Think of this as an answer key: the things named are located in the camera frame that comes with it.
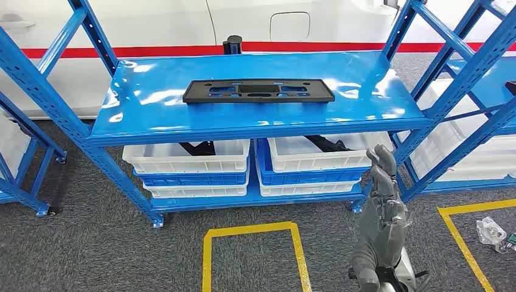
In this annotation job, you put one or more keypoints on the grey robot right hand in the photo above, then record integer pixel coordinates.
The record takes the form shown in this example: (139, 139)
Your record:
(379, 225)

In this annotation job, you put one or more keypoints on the black plastic panel part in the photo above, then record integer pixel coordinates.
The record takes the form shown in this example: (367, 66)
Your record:
(193, 96)

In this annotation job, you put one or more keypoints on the blue metal shelf rack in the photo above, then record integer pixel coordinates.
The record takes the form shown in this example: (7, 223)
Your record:
(161, 104)
(25, 121)
(483, 84)

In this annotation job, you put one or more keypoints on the clear plastic bag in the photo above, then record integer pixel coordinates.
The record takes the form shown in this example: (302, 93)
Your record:
(490, 231)

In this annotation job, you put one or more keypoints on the large white plastic crate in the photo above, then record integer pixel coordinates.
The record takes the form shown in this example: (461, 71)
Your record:
(463, 133)
(475, 169)

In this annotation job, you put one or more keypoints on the white car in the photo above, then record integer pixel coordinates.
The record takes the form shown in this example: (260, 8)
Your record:
(121, 24)

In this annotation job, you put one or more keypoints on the black stanchion post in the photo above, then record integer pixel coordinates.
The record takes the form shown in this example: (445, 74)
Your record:
(233, 44)

